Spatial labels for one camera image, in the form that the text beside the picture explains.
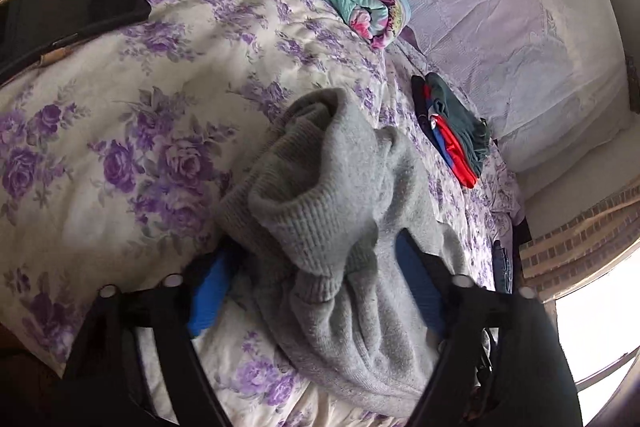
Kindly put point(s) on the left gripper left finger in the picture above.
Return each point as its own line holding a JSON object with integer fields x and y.
{"x": 133, "y": 362}

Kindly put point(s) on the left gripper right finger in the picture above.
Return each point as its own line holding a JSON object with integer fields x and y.
{"x": 500, "y": 361}

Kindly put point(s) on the grey sweatpants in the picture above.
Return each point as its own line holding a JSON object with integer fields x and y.
{"x": 319, "y": 213}

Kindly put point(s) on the dark blue jeans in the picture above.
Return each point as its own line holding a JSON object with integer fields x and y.
{"x": 502, "y": 267}

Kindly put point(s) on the striped beige curtain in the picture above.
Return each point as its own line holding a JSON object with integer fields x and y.
{"x": 578, "y": 251}

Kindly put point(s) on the purple floral bedspread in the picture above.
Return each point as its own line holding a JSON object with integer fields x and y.
{"x": 113, "y": 159}

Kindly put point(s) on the stack of folded clothes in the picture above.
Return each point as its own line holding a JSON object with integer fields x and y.
{"x": 458, "y": 136}

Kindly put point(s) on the lavender lace headboard cover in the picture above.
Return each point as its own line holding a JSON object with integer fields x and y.
{"x": 548, "y": 75}

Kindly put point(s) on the black smartphone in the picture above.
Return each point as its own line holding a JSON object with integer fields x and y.
{"x": 32, "y": 28}

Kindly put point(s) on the window frame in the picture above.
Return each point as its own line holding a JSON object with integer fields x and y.
{"x": 608, "y": 370}

